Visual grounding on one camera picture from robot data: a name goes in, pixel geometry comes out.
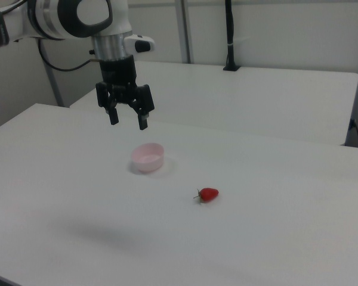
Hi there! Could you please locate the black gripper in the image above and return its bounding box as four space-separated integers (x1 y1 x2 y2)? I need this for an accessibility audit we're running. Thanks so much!
95 56 155 131

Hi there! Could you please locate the red strawberry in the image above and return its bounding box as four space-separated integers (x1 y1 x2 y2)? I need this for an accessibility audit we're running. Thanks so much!
193 186 220 205

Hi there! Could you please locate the pink plastic bowl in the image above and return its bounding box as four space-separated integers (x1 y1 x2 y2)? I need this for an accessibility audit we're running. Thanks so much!
130 142 165 174

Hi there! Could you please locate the white side table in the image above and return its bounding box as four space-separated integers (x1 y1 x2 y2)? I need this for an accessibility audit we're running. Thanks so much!
69 61 358 147

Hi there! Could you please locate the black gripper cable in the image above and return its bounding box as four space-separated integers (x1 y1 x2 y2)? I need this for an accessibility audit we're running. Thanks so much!
37 38 101 72

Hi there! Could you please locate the grey partition frame post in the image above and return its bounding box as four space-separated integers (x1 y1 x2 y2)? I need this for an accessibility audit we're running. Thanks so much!
44 40 65 108
177 0 195 64

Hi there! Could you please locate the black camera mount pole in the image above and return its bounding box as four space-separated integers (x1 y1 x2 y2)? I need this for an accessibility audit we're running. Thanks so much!
223 0 242 72

